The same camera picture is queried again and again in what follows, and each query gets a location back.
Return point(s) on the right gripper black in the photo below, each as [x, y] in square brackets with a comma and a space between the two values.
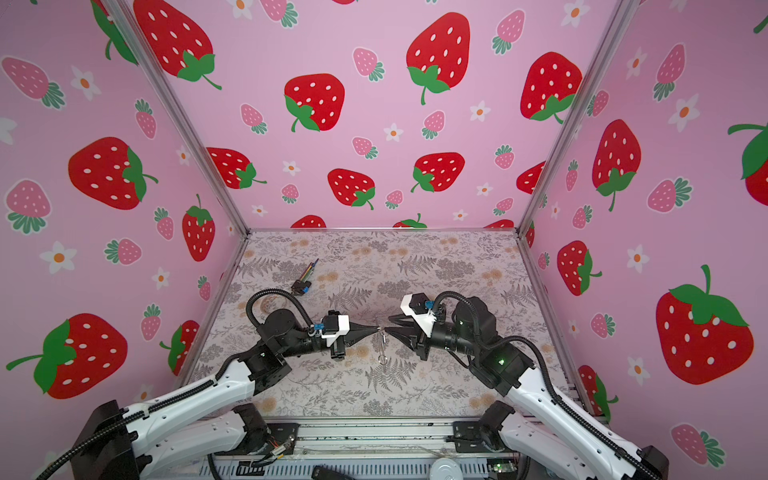
[415, 339]

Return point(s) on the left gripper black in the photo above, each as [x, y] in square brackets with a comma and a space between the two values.
[350, 339]

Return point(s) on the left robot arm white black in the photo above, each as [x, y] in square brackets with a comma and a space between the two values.
[214, 415]

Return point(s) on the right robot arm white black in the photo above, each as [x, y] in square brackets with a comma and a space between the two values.
[533, 417]

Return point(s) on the white round puck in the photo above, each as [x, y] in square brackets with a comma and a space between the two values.
[445, 469]

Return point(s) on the black device at front edge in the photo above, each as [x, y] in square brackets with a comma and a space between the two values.
[320, 472]

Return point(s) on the green circuit board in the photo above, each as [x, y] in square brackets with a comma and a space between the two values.
[501, 469]

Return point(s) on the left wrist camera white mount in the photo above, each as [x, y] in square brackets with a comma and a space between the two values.
[333, 326]

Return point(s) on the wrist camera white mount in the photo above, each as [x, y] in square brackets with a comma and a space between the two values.
[333, 326]
[421, 313]

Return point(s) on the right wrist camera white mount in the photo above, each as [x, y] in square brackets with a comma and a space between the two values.
[421, 313]

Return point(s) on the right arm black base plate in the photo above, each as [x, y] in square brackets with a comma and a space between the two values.
[474, 437]

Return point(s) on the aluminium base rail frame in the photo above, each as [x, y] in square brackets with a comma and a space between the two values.
[367, 448]

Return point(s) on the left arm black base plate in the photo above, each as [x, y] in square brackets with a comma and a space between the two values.
[264, 440]

